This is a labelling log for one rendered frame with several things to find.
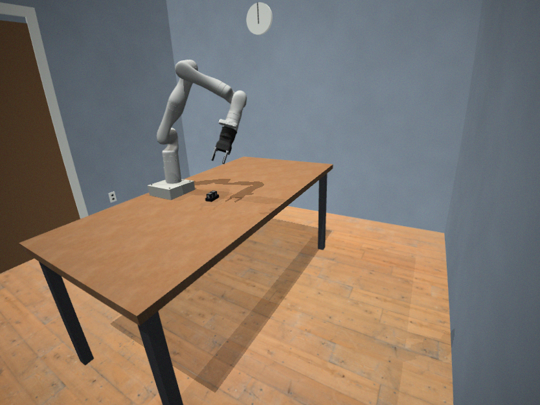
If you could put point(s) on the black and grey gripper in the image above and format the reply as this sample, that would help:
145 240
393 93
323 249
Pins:
226 138

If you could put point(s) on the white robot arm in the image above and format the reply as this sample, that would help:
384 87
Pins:
187 71

